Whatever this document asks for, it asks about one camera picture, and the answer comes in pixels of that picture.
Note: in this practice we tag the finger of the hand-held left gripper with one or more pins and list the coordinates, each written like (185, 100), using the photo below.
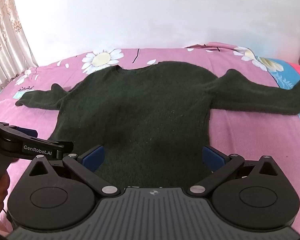
(27, 131)
(62, 148)

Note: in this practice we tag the person's left hand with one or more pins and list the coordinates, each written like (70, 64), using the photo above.
(0, 192)

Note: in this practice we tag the beige patterned curtain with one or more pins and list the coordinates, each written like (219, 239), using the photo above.
(7, 35)

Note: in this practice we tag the dark green knit sweater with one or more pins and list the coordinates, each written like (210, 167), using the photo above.
(140, 105)

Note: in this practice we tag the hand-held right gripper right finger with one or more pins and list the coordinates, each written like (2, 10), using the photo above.
(212, 158)

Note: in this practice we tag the pink floral bed sheet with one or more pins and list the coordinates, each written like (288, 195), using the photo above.
(240, 135)

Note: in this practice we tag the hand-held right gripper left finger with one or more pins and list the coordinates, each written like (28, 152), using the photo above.
(93, 159)

